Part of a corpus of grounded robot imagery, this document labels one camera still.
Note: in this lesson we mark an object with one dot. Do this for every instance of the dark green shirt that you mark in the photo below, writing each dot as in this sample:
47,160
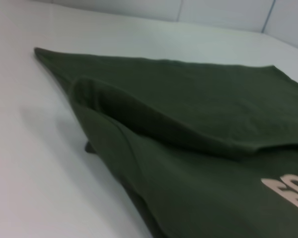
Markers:
188,124

